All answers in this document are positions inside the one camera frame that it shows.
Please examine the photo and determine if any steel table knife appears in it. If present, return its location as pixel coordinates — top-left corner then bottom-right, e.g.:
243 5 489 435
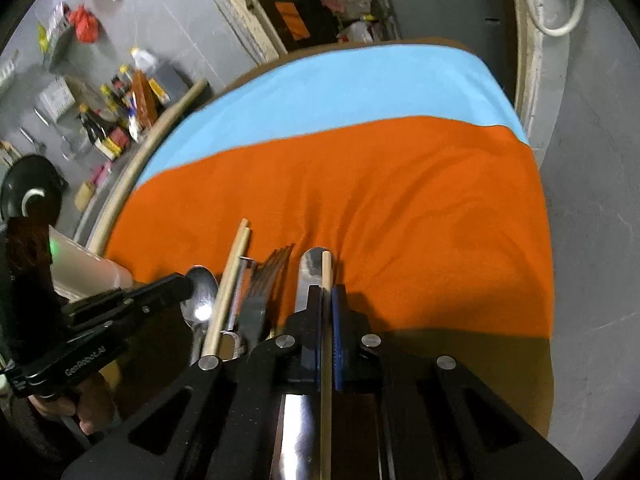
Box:
271 247 326 479

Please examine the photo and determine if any person's left hand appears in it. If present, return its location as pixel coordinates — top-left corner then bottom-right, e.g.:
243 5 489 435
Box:
28 373 116 436

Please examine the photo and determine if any white utensil holder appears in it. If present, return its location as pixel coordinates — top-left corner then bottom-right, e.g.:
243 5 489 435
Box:
49 228 134 301

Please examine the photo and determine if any steel fork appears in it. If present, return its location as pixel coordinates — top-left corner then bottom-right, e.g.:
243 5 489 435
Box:
238 245 293 353

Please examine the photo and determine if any wooden chopstick pair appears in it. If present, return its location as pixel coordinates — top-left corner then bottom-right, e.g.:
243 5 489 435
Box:
200 218 250 363

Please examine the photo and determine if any steel spoon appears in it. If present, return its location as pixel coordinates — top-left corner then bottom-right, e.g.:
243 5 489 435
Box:
181 266 218 365

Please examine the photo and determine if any black wok pan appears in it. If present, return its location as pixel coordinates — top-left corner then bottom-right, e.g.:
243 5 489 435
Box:
1 154 68 226

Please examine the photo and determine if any dark soy sauce bottle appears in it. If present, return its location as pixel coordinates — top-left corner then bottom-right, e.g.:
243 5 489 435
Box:
78 103 122 160

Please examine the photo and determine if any striped towel cloth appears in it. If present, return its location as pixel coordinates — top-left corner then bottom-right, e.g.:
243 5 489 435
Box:
105 42 554 434

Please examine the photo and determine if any large oil jug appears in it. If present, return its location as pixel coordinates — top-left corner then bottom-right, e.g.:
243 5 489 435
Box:
130 47 189 106

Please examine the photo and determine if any red plastic bag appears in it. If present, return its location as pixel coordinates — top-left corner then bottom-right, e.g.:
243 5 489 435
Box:
68 4 101 44

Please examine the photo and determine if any grey washing machine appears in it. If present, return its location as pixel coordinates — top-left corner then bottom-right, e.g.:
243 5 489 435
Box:
390 0 506 52

